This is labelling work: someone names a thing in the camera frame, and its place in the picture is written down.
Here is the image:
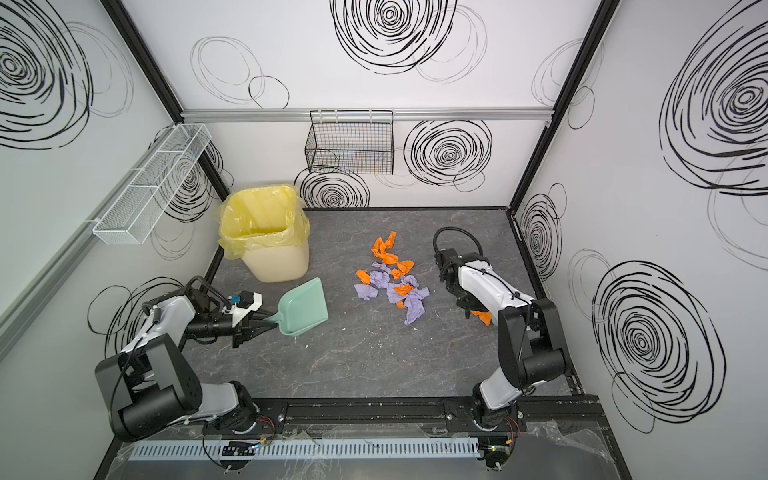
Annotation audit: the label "green plastic dustpan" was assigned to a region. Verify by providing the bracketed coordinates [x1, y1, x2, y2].
[266, 278, 329, 337]

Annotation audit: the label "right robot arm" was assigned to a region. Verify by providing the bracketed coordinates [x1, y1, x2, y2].
[432, 226, 572, 430]

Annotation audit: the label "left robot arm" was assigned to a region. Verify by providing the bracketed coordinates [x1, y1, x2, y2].
[95, 276, 277, 442]

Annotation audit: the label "orange paper scrap under right arm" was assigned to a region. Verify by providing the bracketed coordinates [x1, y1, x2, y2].
[471, 310, 493, 326]

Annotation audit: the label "orange paper scrap front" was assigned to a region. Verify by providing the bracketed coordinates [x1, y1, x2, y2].
[392, 283, 415, 309]

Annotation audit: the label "purple paper scrap front centre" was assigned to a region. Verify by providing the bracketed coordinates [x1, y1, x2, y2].
[403, 288, 430, 325]

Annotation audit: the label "orange paper scrap cluster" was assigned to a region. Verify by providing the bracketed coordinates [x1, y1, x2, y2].
[371, 231, 415, 279]

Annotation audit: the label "purple paper scrap near left gripper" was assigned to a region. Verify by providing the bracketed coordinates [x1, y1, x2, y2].
[369, 262, 392, 289]

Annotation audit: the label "beige plastic trash bin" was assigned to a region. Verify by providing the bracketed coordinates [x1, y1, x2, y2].
[241, 237, 310, 283]

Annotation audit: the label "small orange paper scrap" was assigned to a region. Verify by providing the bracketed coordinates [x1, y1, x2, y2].
[356, 270, 371, 285]

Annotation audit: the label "long purple paper scrap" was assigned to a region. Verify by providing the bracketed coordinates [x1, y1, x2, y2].
[354, 284, 379, 301]

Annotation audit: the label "yellow plastic bin liner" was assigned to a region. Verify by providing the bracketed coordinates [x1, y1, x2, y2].
[216, 184, 311, 260]

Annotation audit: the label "white wire wall shelf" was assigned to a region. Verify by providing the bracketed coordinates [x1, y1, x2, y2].
[92, 124, 213, 245]

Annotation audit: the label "black wire wall basket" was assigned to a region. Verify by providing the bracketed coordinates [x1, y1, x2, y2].
[304, 109, 395, 175]

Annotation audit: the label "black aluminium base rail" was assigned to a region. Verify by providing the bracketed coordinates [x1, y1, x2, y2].
[203, 395, 607, 436]

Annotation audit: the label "white slotted cable duct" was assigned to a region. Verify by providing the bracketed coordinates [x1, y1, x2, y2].
[128, 437, 481, 462]

